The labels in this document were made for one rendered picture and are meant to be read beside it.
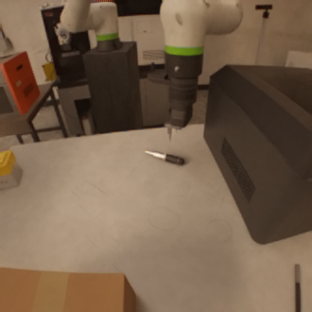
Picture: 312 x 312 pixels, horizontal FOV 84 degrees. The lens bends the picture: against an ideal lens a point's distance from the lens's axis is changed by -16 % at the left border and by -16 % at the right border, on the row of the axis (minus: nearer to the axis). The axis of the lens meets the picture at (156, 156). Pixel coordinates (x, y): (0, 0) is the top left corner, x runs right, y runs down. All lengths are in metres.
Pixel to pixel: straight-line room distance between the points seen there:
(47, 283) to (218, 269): 0.35
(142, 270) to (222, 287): 0.18
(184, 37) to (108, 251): 0.51
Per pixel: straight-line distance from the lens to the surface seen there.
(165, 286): 0.48
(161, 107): 2.21
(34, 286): 0.37
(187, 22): 0.45
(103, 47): 1.15
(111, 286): 0.33
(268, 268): 0.55
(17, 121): 1.75
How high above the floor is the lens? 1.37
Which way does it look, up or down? 41 degrees down
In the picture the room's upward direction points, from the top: 2 degrees counter-clockwise
